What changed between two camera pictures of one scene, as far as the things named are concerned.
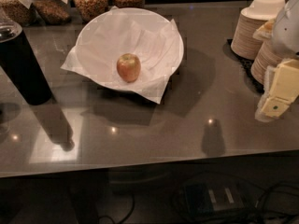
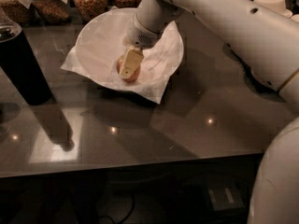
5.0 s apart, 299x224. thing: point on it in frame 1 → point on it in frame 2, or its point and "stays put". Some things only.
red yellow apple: [128, 67] stays put
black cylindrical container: [21, 65] stays put
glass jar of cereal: [16, 5] stays put
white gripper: [287, 32] → [137, 36]
